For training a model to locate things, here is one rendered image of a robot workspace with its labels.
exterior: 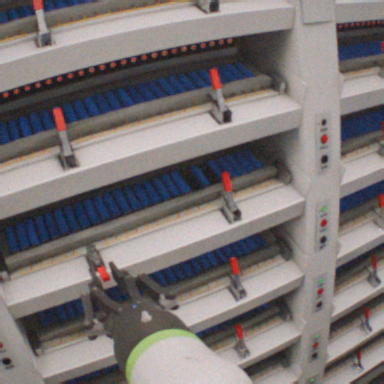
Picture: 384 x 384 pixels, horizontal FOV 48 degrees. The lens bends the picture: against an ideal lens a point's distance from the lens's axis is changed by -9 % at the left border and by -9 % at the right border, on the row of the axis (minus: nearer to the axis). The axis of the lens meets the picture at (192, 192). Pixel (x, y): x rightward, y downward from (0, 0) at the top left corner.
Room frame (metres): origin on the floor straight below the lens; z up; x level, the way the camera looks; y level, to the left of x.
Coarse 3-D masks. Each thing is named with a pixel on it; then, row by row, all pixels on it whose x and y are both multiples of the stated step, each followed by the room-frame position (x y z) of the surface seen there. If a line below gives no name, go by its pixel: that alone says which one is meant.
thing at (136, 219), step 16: (240, 176) 0.82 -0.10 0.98; (256, 176) 0.82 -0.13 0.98; (272, 176) 0.84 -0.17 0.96; (192, 192) 0.78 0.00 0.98; (208, 192) 0.78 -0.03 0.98; (224, 192) 0.80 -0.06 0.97; (160, 208) 0.75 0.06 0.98; (176, 208) 0.76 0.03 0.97; (112, 224) 0.71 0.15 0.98; (128, 224) 0.72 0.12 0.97; (144, 224) 0.73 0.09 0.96; (160, 224) 0.73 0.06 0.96; (64, 240) 0.68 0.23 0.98; (80, 240) 0.68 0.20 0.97; (96, 240) 0.70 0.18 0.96; (16, 256) 0.64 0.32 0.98; (32, 256) 0.64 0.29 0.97; (48, 256) 0.66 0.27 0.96
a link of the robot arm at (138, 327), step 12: (144, 312) 0.37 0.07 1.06; (156, 312) 0.39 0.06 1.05; (168, 312) 0.39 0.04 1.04; (132, 324) 0.37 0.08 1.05; (144, 324) 0.36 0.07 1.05; (156, 324) 0.36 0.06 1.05; (168, 324) 0.36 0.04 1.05; (180, 324) 0.37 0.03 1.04; (120, 336) 0.36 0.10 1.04; (132, 336) 0.35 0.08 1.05; (144, 336) 0.34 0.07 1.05; (120, 348) 0.35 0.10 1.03; (132, 348) 0.33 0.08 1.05; (120, 360) 0.34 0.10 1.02
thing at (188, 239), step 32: (288, 160) 0.84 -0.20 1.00; (288, 192) 0.81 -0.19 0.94; (192, 224) 0.74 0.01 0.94; (224, 224) 0.73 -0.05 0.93; (256, 224) 0.75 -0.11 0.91; (0, 256) 0.64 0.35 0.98; (64, 256) 0.67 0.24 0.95; (128, 256) 0.67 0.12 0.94; (160, 256) 0.67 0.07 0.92; (192, 256) 0.71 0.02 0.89; (0, 288) 0.57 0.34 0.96; (32, 288) 0.60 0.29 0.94; (64, 288) 0.61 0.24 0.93
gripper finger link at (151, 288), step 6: (138, 276) 0.54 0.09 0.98; (144, 276) 0.54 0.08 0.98; (144, 282) 0.52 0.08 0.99; (150, 282) 0.52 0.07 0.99; (156, 282) 0.51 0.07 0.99; (144, 288) 0.54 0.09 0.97; (150, 288) 0.51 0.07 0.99; (156, 288) 0.50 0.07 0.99; (162, 288) 0.49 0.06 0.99; (150, 294) 0.51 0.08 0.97; (156, 294) 0.49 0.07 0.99; (168, 294) 0.47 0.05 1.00; (174, 294) 0.47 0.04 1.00; (156, 300) 0.49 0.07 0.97; (174, 306) 0.47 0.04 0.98
